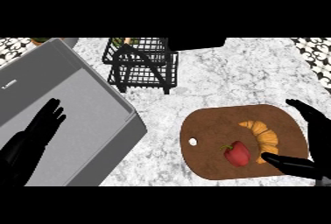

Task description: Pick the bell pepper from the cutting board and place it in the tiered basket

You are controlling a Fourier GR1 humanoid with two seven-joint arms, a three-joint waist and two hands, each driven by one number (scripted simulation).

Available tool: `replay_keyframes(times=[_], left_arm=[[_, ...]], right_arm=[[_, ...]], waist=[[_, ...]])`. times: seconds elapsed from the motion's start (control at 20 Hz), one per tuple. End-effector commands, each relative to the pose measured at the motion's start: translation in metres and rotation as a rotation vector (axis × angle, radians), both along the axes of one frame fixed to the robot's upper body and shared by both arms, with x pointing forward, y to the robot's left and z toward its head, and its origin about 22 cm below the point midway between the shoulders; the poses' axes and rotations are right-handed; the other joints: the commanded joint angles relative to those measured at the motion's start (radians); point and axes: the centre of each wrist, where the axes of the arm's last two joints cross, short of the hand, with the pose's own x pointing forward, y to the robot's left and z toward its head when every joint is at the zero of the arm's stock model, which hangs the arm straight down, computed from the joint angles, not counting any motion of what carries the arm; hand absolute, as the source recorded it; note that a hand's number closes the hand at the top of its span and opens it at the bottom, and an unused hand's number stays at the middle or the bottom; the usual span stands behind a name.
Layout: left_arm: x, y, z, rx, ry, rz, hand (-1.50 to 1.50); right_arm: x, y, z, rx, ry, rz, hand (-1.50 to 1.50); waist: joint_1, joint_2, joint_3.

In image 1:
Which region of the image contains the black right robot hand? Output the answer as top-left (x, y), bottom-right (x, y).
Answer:
top-left (261, 98), bottom-right (331, 181)

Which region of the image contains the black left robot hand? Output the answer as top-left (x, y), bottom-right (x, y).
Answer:
top-left (0, 97), bottom-right (69, 187)

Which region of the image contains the red bell pepper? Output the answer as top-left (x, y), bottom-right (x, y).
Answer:
top-left (219, 140), bottom-right (253, 168)

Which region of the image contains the brown wooden cutting board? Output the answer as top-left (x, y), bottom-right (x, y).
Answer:
top-left (180, 103), bottom-right (311, 181)

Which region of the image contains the green item in basket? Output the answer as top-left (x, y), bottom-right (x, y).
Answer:
top-left (113, 37), bottom-right (141, 47)

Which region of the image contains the golden croissant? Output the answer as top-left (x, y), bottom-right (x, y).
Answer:
top-left (239, 120), bottom-right (281, 165)

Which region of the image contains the potted green plant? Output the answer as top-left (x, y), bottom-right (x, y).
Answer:
top-left (29, 37), bottom-right (67, 47)

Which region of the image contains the black appliance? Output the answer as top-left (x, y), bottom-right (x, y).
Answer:
top-left (168, 37), bottom-right (228, 52)

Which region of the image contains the black wire tiered basket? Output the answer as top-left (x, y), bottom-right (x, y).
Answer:
top-left (101, 37), bottom-right (181, 95)

